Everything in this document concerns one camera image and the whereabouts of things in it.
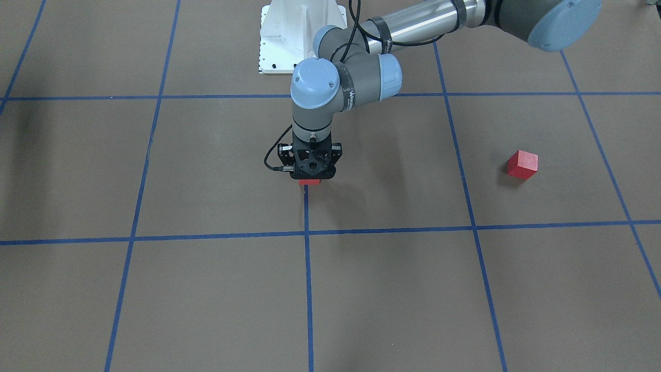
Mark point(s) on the white pedestal column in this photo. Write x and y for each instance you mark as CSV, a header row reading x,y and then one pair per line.
x,y
287,30

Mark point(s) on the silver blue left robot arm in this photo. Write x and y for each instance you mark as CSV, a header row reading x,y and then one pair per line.
x,y
356,65

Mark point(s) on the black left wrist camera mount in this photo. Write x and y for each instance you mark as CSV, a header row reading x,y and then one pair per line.
x,y
311,166

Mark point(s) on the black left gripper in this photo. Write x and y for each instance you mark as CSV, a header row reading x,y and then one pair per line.
x,y
284,152

